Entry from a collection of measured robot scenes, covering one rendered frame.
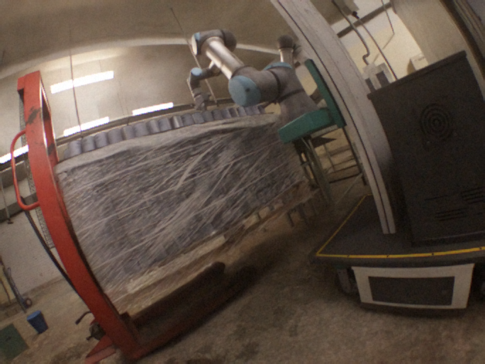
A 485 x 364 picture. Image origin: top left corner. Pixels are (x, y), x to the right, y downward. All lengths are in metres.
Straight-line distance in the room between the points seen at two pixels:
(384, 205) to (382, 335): 0.52
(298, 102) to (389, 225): 0.59
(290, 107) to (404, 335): 0.96
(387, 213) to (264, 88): 0.65
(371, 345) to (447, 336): 0.30
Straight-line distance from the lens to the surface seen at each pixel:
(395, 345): 0.91
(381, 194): 0.84
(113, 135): 1.02
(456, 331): 0.94
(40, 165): 1.40
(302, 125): 0.70
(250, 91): 0.68
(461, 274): 0.77
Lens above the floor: 0.78
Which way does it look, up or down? 2 degrees down
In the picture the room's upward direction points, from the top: 24 degrees counter-clockwise
